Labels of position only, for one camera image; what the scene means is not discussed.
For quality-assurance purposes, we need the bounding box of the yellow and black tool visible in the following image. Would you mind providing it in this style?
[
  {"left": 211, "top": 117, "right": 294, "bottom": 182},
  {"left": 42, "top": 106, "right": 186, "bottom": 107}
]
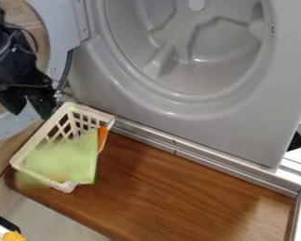
[{"left": 0, "top": 212, "right": 28, "bottom": 241}]

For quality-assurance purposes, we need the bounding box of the orange cloth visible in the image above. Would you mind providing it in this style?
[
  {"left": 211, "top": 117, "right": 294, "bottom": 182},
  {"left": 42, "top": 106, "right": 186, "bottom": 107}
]
[{"left": 96, "top": 125, "right": 111, "bottom": 154}]

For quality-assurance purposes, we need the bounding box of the white basket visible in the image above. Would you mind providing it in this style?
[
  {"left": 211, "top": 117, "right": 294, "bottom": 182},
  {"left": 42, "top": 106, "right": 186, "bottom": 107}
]
[{"left": 8, "top": 101, "right": 117, "bottom": 194}]

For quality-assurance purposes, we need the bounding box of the green cloth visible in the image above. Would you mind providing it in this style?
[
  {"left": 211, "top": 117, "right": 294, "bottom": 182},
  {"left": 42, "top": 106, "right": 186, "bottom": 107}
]
[{"left": 14, "top": 106, "right": 101, "bottom": 189}]

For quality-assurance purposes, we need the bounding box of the washing machine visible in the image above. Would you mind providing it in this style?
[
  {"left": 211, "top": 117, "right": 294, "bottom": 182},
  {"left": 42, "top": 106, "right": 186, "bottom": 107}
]
[{"left": 0, "top": 0, "right": 301, "bottom": 200}]

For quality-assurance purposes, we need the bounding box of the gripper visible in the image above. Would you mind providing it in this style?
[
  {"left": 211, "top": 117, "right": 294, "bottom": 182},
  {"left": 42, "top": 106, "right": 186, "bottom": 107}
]
[{"left": 0, "top": 53, "right": 59, "bottom": 121}]

